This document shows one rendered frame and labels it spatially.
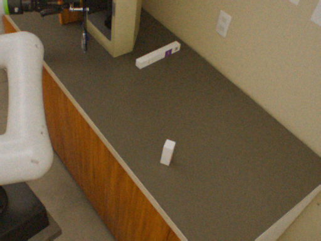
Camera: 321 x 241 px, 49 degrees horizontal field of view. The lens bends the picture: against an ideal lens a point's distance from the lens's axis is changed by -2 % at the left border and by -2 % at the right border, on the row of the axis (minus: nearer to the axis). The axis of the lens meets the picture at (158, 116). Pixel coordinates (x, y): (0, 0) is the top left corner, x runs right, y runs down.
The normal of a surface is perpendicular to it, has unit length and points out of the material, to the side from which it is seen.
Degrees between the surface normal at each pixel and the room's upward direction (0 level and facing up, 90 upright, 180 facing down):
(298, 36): 90
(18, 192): 4
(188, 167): 1
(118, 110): 0
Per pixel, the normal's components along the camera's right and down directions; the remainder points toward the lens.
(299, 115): -0.79, 0.38
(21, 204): 0.08, -0.72
